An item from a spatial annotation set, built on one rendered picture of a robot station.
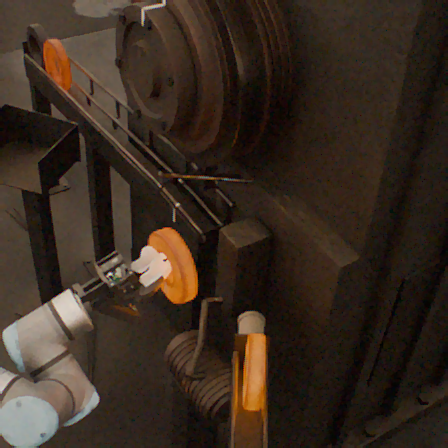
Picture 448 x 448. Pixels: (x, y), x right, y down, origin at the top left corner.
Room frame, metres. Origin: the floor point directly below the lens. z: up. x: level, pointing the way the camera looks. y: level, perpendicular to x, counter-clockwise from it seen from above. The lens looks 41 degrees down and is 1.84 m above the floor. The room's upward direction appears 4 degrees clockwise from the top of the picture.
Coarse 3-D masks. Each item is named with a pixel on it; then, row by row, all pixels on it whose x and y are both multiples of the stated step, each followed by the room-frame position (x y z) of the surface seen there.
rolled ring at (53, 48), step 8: (48, 40) 2.10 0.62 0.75; (56, 40) 2.10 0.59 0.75; (48, 48) 2.10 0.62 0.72; (56, 48) 2.05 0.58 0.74; (64, 48) 2.06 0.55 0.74; (48, 56) 2.13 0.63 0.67; (56, 56) 2.04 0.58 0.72; (64, 56) 2.04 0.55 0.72; (48, 64) 2.13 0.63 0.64; (56, 64) 2.14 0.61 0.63; (64, 64) 2.02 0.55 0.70; (48, 72) 2.12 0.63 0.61; (56, 72) 2.12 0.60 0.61; (64, 72) 2.01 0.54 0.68; (56, 80) 2.09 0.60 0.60; (64, 80) 2.01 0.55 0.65; (64, 88) 2.02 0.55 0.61
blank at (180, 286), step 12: (168, 228) 1.04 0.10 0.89; (156, 240) 1.02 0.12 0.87; (168, 240) 0.99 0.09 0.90; (180, 240) 1.00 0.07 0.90; (168, 252) 0.98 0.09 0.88; (180, 252) 0.97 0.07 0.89; (180, 264) 0.95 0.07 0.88; (192, 264) 0.96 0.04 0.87; (168, 276) 1.00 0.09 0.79; (180, 276) 0.94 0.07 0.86; (192, 276) 0.95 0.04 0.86; (168, 288) 0.98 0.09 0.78; (180, 288) 0.94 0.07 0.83; (192, 288) 0.94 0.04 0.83; (180, 300) 0.94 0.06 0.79
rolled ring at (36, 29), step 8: (32, 24) 2.27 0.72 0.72; (32, 32) 2.23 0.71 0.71; (40, 32) 2.21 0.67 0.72; (32, 40) 2.28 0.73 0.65; (40, 40) 2.18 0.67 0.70; (32, 48) 2.28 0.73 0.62; (40, 48) 2.18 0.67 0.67; (32, 56) 2.26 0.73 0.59; (40, 56) 2.27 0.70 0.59; (40, 64) 2.23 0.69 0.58
